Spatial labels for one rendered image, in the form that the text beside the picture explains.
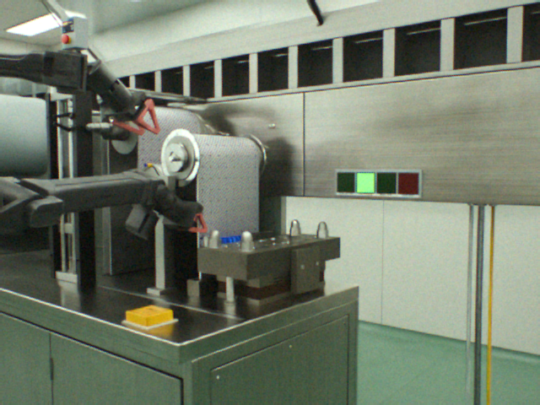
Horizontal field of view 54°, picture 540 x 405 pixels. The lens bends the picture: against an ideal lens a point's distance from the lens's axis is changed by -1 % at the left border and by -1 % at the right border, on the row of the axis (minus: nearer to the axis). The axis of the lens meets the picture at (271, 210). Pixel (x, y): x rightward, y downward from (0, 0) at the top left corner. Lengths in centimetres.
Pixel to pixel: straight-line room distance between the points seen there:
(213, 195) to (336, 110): 41
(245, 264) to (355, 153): 45
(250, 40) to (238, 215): 56
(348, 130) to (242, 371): 69
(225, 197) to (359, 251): 281
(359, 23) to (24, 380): 131
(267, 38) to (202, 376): 102
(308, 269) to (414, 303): 270
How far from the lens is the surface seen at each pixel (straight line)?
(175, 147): 138
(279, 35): 165
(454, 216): 382
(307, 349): 135
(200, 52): 187
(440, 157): 135
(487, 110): 132
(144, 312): 115
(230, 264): 124
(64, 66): 119
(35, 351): 156
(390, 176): 139
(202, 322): 115
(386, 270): 408
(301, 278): 135
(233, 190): 145
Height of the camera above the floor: 122
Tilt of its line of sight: 4 degrees down
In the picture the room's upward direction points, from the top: straight up
